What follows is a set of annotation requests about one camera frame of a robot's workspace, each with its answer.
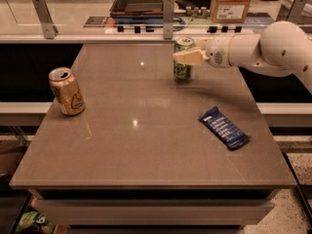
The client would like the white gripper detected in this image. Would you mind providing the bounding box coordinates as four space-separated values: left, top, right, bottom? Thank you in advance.
174 37 231 68

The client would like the green snack bag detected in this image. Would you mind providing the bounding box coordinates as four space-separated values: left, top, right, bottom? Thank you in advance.
15 212 57 234

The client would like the right metal bracket post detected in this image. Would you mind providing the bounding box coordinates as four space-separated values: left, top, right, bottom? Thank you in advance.
276 0 312 25

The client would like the center metal bracket post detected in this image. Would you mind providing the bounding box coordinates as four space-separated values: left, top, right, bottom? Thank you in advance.
163 0 175 40

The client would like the blue snack bar wrapper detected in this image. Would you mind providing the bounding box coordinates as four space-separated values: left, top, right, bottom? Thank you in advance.
198 106 250 150

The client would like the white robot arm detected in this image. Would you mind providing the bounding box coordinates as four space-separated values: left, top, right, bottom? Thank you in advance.
174 21 312 94

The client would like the left metal bracket post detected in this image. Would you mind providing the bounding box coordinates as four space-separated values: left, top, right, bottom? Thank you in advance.
31 0 59 39

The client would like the metal bracket post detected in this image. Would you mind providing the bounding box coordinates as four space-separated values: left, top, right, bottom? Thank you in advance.
163 0 175 40
31 0 59 39
276 0 312 25

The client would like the orange soda can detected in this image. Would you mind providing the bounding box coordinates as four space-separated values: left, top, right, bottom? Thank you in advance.
49 67 85 116

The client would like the green soda can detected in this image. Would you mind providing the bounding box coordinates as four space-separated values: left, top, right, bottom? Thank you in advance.
174 37 195 79

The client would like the cardboard box with label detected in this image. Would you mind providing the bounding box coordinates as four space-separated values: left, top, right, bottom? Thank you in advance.
210 0 252 23

